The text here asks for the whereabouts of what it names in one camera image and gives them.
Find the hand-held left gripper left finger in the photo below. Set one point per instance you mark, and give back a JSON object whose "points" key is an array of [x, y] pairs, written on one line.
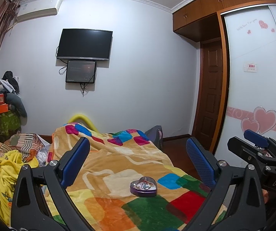
{"points": [[74, 168]]}

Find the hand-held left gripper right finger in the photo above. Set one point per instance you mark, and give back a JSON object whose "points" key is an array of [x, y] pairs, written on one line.
{"points": [[200, 163]]}

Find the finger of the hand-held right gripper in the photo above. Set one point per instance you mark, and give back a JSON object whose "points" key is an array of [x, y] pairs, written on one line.
{"points": [[243, 149], [257, 137]]}

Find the purple heart-shaped tin box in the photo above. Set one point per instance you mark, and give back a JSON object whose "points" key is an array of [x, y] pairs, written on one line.
{"points": [[142, 193]]}

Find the white sliding door with hearts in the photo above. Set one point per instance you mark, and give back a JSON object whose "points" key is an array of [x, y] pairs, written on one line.
{"points": [[255, 93]]}

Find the yellow foam tube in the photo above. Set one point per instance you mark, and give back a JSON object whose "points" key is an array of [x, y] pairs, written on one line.
{"points": [[80, 118]]}

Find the grey backpack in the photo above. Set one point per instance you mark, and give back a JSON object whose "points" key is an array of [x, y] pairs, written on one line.
{"points": [[154, 136]]}

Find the striped quilt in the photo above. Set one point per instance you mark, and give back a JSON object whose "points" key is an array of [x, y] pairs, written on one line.
{"points": [[25, 144]]}

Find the colourful patchwork blanket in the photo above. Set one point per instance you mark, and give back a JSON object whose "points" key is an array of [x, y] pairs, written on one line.
{"points": [[128, 158]]}

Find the brown wooden door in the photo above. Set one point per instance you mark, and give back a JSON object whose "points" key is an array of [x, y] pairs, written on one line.
{"points": [[210, 96]]}

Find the white and red door sticker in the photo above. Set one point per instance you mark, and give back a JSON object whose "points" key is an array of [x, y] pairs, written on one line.
{"points": [[251, 67]]}

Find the yellow printed blanket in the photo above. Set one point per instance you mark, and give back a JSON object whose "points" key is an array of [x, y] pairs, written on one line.
{"points": [[0, 180]]}

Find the green patterned cloth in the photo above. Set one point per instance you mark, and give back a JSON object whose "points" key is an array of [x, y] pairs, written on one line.
{"points": [[4, 124]]}

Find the small red box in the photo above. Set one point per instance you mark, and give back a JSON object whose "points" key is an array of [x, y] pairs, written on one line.
{"points": [[1, 99]]}

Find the pile of clothes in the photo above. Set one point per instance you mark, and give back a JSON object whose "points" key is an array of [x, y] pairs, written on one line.
{"points": [[10, 84]]}

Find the wooden wardrobe cabinet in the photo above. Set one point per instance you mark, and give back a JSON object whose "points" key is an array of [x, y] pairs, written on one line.
{"points": [[212, 4]]}

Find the white air conditioner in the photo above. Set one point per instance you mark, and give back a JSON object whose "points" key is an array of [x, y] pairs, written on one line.
{"points": [[38, 9]]}

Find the small black wall monitor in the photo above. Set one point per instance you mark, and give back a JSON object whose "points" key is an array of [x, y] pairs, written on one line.
{"points": [[81, 71]]}

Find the black wall television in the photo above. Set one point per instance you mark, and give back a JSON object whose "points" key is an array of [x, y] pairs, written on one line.
{"points": [[84, 44]]}

